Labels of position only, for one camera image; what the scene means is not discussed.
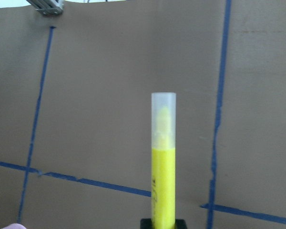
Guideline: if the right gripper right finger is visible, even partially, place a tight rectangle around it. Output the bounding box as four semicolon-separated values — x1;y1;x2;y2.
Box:
174;219;187;229

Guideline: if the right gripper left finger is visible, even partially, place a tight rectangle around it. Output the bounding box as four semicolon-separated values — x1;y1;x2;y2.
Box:
140;218;153;229

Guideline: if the yellow highlighter pen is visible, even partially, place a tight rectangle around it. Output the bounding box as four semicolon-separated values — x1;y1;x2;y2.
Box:
151;92;176;229

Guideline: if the aluminium frame post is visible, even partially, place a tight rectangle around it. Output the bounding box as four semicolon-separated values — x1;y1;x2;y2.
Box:
27;0;64;16

